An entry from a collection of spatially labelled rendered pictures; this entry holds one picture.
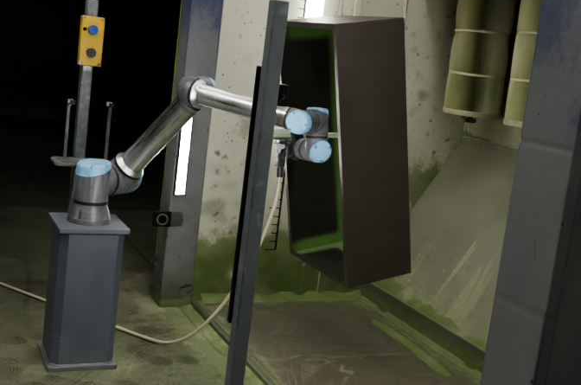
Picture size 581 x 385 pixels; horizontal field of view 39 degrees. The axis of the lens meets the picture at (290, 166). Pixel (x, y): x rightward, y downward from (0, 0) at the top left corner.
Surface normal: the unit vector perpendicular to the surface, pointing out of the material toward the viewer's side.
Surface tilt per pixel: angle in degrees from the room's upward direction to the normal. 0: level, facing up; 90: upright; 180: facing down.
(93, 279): 90
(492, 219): 57
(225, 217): 90
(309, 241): 90
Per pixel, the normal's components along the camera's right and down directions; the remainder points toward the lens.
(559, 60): -0.90, -0.05
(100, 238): 0.41, 0.18
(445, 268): -0.69, -0.58
